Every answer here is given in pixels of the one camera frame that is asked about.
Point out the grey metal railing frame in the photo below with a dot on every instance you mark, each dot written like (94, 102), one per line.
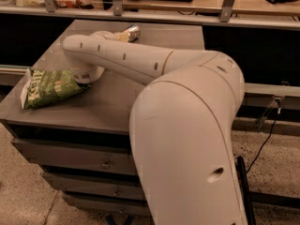
(198, 11)

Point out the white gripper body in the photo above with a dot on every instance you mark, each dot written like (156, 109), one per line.
(100, 35)

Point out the black metal floor bar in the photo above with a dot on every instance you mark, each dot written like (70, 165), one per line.
(241, 169)

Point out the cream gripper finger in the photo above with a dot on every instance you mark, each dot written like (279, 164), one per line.
(122, 36)

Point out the red bull can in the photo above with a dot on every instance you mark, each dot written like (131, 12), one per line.
(134, 32)

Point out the green kettle chips bag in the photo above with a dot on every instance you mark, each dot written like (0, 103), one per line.
(43, 88)

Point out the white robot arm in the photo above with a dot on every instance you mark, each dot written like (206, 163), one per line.
(179, 127)

